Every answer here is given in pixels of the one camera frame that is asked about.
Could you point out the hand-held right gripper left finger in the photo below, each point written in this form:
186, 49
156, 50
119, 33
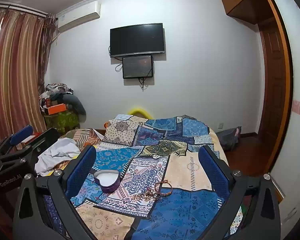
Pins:
81, 172

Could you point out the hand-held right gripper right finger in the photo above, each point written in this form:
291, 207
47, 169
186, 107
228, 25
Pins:
213, 172

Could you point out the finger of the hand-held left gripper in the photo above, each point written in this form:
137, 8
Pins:
43, 141
21, 133

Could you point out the purple heart-shaped box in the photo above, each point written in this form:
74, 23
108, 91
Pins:
106, 180

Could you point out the white cloth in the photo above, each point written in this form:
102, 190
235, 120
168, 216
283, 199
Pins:
56, 153

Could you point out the green patterned cloth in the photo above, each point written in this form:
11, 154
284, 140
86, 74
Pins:
61, 121

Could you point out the orange box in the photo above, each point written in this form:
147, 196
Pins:
56, 108

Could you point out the orange striped cloth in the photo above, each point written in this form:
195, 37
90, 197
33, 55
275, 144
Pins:
83, 136

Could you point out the dark backpack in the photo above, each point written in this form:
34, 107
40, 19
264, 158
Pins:
230, 138

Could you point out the patchwork printed blanket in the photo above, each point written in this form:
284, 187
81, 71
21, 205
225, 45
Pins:
185, 205

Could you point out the grey cushion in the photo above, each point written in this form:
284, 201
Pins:
76, 105

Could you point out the pile of clothes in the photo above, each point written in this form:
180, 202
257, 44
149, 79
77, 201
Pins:
55, 91

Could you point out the striped brown curtain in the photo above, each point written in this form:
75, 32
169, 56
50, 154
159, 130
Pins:
12, 75

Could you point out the wooden door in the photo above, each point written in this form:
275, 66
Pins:
273, 87

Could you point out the white wardrobe door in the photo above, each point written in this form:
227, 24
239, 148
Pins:
297, 80

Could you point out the white air conditioner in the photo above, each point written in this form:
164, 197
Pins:
78, 16

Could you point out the white wall socket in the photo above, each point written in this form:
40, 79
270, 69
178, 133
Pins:
221, 125

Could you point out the small black wall monitor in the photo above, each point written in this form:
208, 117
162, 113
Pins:
137, 66

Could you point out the black wall television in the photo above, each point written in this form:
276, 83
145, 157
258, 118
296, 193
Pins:
137, 40

